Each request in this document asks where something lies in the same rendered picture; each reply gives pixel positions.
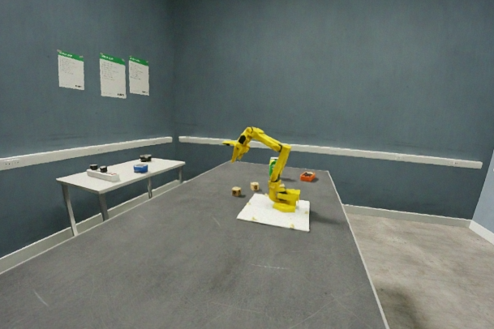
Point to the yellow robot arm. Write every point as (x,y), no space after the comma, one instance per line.
(288,197)

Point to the green and yellow drink can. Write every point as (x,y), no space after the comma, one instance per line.
(272,164)

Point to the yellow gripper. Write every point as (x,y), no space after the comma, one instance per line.
(238,150)

